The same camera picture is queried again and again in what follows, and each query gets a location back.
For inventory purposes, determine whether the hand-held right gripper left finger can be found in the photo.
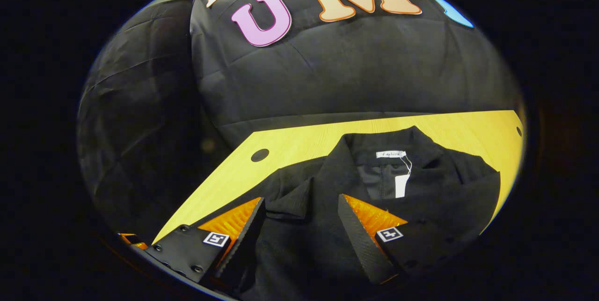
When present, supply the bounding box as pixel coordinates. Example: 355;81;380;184
145;197;266;288

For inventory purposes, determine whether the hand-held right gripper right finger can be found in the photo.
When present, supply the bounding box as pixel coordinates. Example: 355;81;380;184
337;193;468;286

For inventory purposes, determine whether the black garment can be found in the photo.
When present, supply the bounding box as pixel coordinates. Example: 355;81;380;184
234;125;501;301

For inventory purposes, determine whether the black backdrop cloth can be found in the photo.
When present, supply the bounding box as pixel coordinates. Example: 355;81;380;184
77;0;522;241

